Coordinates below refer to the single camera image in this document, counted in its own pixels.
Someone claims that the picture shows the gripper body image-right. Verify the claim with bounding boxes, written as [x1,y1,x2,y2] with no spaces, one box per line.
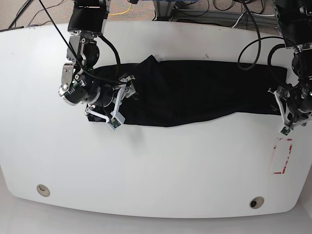
[268,86,312,131]

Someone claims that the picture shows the white cable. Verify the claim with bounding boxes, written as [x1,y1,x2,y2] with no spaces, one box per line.
[231,11,276,29]

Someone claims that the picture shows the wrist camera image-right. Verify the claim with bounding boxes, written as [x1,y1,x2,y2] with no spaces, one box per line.
[280,126,292,136]

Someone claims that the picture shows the black t-shirt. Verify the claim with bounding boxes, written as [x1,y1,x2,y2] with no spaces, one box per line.
[87,55,288,128]

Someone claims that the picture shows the table cable grommet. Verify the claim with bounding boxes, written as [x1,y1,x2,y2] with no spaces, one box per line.
[37,184,50,197]
[249,196,264,209]

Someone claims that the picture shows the yellow cable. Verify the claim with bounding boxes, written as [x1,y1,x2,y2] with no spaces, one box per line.
[108,2,135,17]

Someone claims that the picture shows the aluminium frame stand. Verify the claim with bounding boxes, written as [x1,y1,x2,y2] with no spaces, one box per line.
[152,0,282,36]

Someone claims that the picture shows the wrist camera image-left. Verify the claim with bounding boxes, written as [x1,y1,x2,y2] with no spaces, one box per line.
[106,118,123,131]

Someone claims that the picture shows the right table cable grommet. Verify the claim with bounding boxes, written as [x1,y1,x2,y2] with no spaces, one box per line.
[249,196,264,209]

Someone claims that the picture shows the black floor cable left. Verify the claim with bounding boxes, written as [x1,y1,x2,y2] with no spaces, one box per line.
[8,0,64,29]

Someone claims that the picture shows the red tape rectangle marking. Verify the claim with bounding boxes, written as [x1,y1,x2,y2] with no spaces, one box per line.
[271,138,293,175]

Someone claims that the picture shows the left table cable grommet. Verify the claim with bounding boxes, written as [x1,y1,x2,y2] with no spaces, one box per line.
[37,184,50,197]

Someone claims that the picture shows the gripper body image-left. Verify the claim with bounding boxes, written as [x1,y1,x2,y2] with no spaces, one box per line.
[84,74,137,123]

